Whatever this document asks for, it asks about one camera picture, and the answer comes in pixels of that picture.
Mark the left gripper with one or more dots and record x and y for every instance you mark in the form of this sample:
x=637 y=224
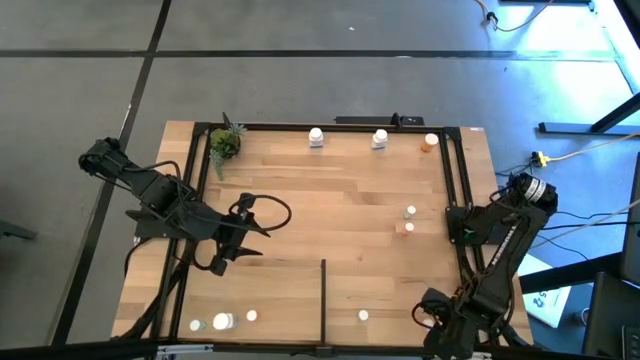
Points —
x=232 y=240

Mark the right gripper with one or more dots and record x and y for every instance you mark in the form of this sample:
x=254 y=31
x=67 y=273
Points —
x=450 y=335

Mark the white medicine bottle blue label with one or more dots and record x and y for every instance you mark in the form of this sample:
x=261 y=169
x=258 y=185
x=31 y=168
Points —
x=315 y=135
x=380 y=136
x=221 y=321

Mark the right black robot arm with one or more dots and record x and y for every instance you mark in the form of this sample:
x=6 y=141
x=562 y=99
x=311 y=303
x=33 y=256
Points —
x=500 y=240

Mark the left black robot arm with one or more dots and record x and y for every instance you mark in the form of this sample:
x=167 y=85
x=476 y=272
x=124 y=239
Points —
x=155 y=187

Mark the white printed paper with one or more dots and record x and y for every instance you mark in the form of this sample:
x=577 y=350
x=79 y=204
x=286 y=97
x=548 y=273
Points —
x=545 y=305

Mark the green succulent plant in pot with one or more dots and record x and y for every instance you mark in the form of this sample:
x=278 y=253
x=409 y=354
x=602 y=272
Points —
x=225 y=144

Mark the clear greenish plastic cup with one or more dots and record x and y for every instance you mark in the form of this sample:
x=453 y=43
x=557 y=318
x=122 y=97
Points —
x=410 y=211

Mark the black desk leg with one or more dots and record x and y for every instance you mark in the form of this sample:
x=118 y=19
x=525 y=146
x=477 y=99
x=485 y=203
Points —
x=565 y=128
x=570 y=274

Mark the black computer case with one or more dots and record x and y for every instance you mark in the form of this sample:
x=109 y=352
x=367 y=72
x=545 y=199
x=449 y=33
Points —
x=607 y=310

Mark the black rectangular bar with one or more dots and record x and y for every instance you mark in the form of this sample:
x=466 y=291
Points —
x=370 y=120

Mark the grey chair base leg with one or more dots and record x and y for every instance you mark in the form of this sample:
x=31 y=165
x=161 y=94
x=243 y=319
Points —
x=15 y=231

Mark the silver aluminium bracket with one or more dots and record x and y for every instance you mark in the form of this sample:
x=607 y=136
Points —
x=185 y=348

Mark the black table-level camera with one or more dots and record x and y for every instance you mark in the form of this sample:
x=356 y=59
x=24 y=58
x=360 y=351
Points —
x=324 y=351

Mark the black aluminium table frame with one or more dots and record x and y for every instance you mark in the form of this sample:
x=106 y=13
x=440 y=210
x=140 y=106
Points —
x=350 y=128

